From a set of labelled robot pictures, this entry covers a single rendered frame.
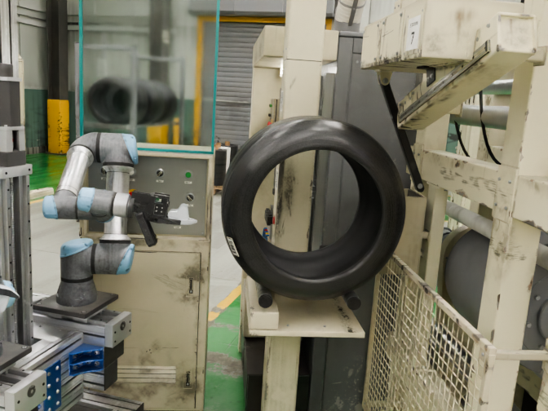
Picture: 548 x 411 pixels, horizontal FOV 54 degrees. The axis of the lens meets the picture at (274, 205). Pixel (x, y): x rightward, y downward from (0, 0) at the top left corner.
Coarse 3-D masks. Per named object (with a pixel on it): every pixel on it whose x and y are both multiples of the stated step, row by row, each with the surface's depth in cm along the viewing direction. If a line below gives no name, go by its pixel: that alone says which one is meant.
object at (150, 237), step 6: (138, 216) 167; (144, 216) 168; (138, 222) 167; (144, 222) 167; (144, 228) 167; (150, 228) 169; (144, 234) 168; (150, 234) 168; (150, 240) 168; (156, 240) 170; (150, 246) 169
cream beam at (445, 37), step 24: (432, 0) 129; (456, 0) 130; (480, 0) 130; (384, 24) 162; (408, 24) 141; (432, 24) 130; (456, 24) 131; (480, 24) 131; (384, 48) 161; (432, 48) 131; (456, 48) 132; (408, 72) 191
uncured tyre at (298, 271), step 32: (288, 128) 159; (320, 128) 158; (352, 128) 161; (256, 160) 157; (352, 160) 187; (384, 160) 161; (224, 192) 163; (256, 192) 158; (384, 192) 162; (224, 224) 163; (352, 224) 192; (384, 224) 163; (256, 256) 162; (288, 256) 192; (320, 256) 193; (352, 256) 191; (384, 256) 166; (288, 288) 165; (320, 288) 166; (352, 288) 169
